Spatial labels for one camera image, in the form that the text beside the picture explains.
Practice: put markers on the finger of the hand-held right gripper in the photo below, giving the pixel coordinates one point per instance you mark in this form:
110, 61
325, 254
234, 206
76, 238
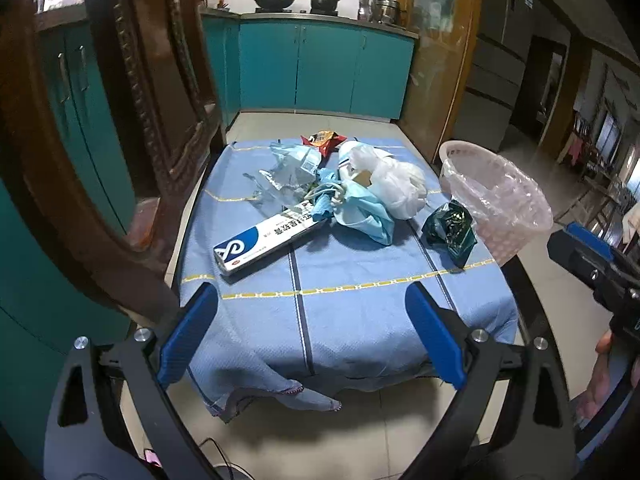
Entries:
575, 260
592, 240

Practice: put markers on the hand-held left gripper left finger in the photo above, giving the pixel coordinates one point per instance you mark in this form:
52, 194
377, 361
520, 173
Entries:
187, 335

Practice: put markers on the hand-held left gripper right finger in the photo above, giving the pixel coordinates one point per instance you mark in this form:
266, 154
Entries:
435, 340

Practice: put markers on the pink plastic basket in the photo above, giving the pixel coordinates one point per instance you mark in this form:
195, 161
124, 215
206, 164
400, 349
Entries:
505, 242

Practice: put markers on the white plastic bag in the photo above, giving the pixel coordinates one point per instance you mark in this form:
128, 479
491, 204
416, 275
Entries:
400, 185

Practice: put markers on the clear plastic bag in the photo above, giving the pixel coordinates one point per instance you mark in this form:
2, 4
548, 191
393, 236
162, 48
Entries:
272, 190

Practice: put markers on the person's right hand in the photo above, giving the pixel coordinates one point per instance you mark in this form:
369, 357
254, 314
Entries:
597, 390

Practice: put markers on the blue striped table cloth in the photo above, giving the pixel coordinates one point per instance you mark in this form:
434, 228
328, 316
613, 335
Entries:
350, 320

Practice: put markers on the clear bin liner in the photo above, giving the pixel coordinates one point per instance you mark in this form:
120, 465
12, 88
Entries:
500, 195

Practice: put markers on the wooden dining chairs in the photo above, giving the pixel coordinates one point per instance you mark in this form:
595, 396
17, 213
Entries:
582, 140

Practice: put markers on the white and blue toothpaste box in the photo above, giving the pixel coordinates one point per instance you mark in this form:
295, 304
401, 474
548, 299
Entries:
250, 245

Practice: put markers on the green snack packet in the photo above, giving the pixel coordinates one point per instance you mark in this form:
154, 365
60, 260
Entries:
450, 230

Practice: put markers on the blue crumpled face mask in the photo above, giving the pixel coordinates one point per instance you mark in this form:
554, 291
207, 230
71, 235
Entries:
365, 215

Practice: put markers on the teal kitchen cabinet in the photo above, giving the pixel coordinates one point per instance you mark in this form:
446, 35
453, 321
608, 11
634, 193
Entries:
30, 310
325, 65

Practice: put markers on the blue rolled plastic wrapper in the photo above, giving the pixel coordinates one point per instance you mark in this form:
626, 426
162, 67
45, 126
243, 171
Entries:
324, 195

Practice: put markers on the carved wooden chair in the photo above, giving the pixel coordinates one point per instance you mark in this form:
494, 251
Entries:
75, 185

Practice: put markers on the grey refrigerator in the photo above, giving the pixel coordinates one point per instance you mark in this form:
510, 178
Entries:
495, 60

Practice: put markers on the light blue barcode packet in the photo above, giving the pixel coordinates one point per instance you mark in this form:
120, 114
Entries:
295, 157

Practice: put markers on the red snack packet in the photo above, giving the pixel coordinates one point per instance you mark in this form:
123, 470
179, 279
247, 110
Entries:
325, 142

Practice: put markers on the wooden glass door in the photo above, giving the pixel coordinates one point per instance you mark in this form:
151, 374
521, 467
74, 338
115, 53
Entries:
440, 60

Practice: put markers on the steel stock pot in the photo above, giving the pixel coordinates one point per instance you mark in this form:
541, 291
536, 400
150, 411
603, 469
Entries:
386, 10

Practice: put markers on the steel pot lid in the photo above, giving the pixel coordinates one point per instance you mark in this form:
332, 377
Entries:
366, 4

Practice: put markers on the gas stove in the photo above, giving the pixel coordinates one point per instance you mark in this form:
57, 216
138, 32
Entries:
300, 11

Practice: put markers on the black cooking pot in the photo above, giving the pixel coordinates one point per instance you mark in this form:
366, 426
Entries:
324, 2

